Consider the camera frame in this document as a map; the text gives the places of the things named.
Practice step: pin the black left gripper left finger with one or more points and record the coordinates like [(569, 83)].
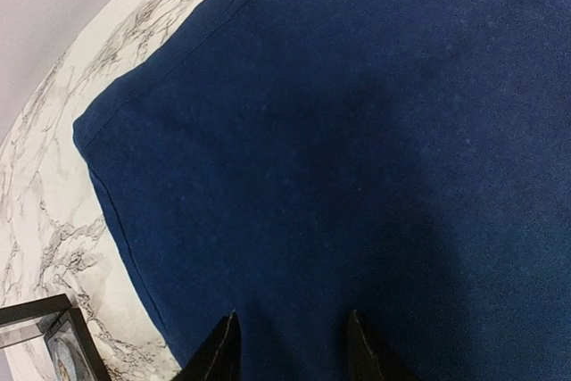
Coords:
[(219, 356)]

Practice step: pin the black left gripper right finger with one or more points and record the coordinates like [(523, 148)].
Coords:
[(369, 356)]

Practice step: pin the black case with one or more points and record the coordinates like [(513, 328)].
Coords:
[(62, 328)]

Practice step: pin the navy blue printed t-shirt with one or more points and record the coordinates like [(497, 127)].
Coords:
[(295, 160)]

